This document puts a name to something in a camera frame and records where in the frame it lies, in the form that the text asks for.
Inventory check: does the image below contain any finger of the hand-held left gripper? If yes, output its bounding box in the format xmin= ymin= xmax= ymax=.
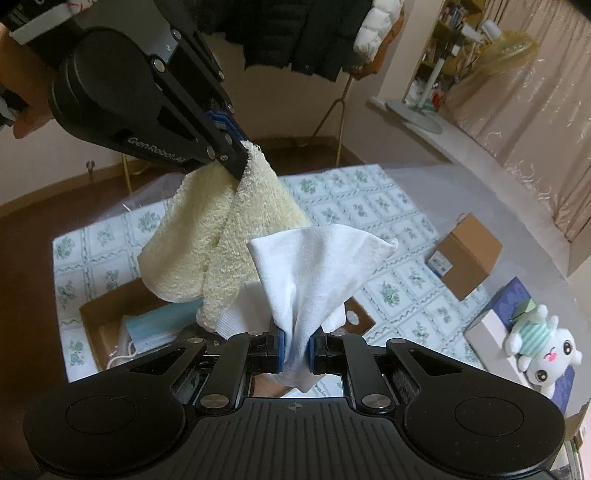
xmin=150 ymin=55 xmax=250 ymax=182
xmin=171 ymin=28 xmax=254 ymax=144

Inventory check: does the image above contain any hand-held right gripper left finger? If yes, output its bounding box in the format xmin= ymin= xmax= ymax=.
xmin=108 ymin=330 xmax=285 ymax=411

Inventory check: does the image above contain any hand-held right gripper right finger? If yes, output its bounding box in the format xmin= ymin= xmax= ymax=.
xmin=308 ymin=331 xmax=490 ymax=411

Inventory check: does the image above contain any white ribbed sock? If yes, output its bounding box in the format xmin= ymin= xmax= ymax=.
xmin=215 ymin=281 xmax=274 ymax=344

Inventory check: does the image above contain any white cloth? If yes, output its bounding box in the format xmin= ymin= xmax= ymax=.
xmin=247 ymin=224 xmax=400 ymax=393

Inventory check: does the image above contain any blue face mask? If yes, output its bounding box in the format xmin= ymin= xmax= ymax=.
xmin=107 ymin=302 xmax=204 ymax=370

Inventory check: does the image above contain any pale yellow terry towel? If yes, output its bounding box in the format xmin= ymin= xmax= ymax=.
xmin=137 ymin=140 xmax=315 ymax=333

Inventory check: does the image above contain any person's left hand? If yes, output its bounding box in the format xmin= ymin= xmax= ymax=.
xmin=0 ymin=32 xmax=63 ymax=139

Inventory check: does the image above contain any black jacket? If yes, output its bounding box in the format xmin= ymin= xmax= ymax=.
xmin=203 ymin=0 xmax=375 ymax=83

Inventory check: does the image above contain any white and blue box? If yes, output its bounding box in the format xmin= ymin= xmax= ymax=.
xmin=463 ymin=277 xmax=578 ymax=411

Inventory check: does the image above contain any white down jacket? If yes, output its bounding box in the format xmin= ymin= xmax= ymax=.
xmin=355 ymin=0 xmax=404 ymax=75

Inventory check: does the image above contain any small closed cardboard box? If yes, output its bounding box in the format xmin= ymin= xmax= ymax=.
xmin=425 ymin=212 xmax=504 ymax=302

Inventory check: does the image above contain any white bunny plush toy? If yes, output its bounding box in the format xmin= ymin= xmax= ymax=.
xmin=503 ymin=299 xmax=583 ymax=398

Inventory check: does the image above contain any cluttered shelf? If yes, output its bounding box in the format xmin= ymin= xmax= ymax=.
xmin=406 ymin=0 xmax=490 ymax=112

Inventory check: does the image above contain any white standing fan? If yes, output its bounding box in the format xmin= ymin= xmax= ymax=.
xmin=385 ymin=18 xmax=540 ymax=136

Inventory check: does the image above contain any beige curtain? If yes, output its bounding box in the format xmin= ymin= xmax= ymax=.
xmin=455 ymin=0 xmax=591 ymax=241

